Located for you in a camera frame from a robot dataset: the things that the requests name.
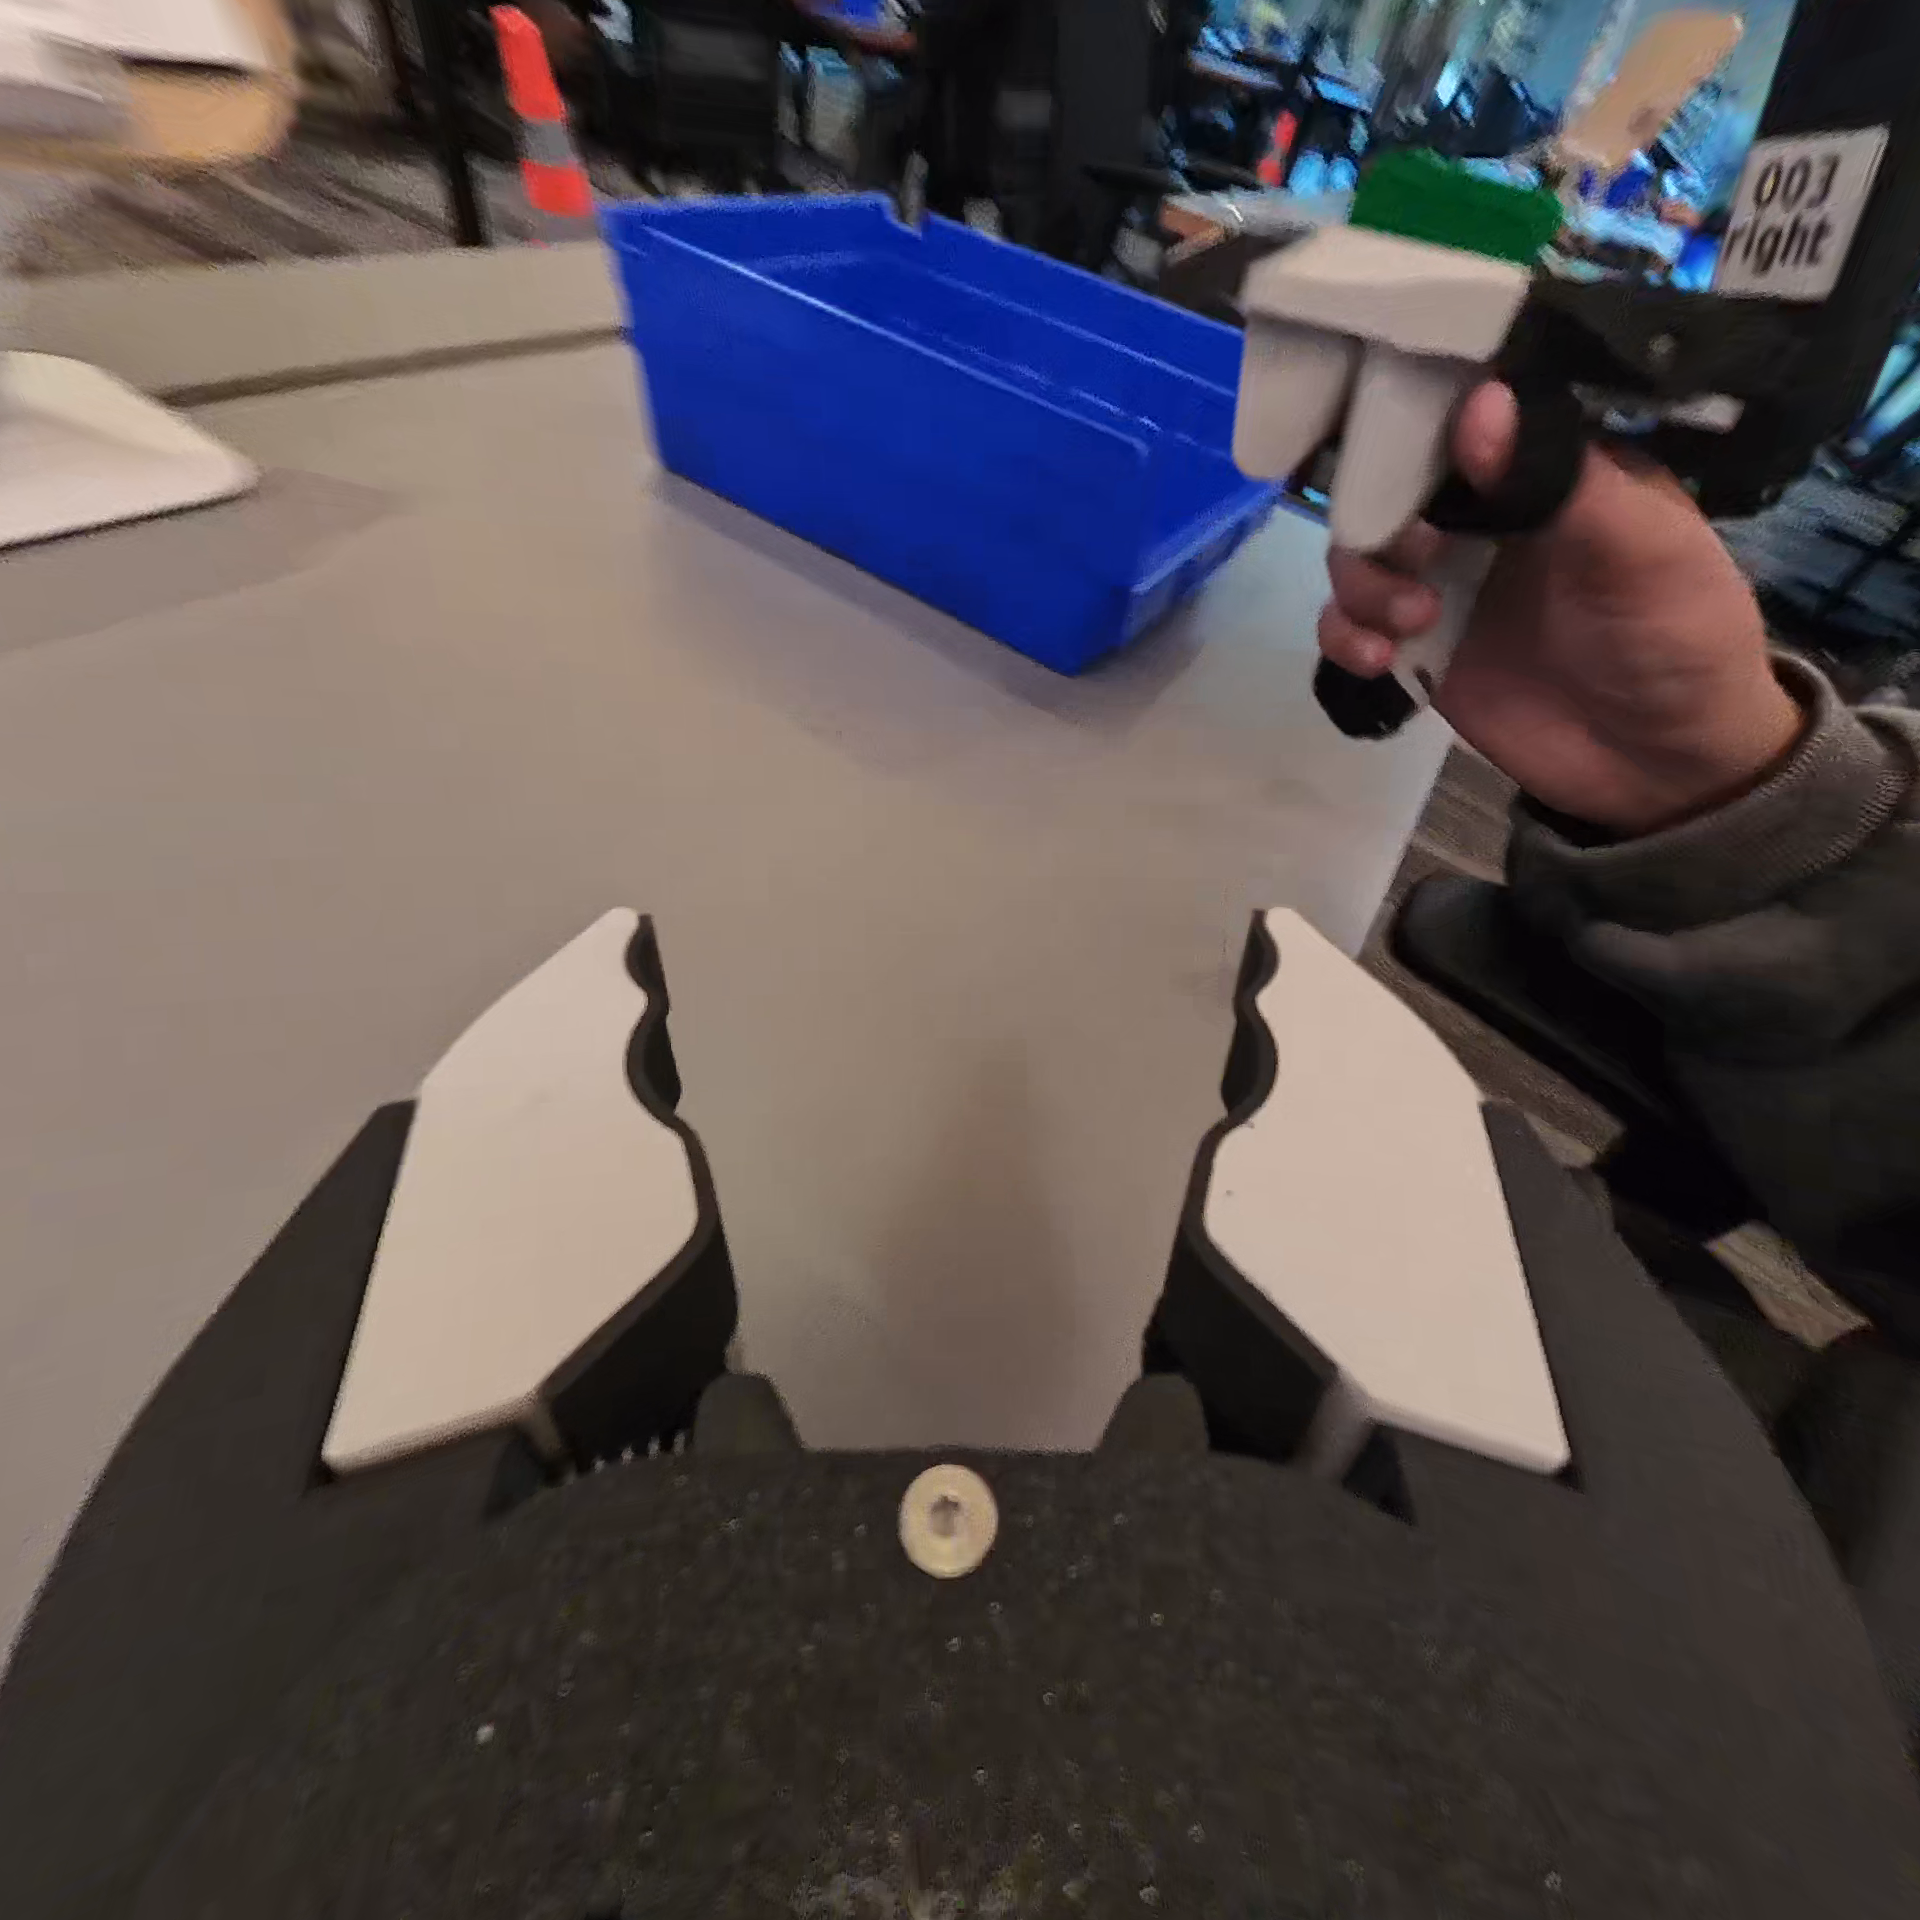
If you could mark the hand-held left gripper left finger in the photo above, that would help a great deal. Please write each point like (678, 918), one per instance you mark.
(524, 1230)

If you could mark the grey desk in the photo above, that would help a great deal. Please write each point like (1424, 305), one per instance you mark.
(600, 750)

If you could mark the person's right hand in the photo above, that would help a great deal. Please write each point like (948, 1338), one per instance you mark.
(1620, 645)

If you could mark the green box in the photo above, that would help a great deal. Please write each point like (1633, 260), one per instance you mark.
(1455, 212)

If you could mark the blue plastic bin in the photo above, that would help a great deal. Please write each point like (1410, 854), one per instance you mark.
(930, 452)

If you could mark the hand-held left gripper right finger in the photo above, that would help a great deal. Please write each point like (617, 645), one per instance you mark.
(1382, 1230)

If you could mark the grey hooded sweatshirt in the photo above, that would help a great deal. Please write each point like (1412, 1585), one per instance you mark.
(1844, 1425)

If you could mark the white document stand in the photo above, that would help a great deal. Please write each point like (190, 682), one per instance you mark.
(106, 435)

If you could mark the orange traffic cone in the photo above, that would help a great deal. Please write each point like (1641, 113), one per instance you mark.
(539, 135)

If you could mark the wooden board stand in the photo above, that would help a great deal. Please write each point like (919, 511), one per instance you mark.
(1650, 91)

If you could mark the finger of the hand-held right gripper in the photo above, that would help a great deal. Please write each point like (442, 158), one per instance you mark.
(1440, 316)
(1299, 361)

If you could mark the small orange cone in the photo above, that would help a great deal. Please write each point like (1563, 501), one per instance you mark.
(1281, 150)

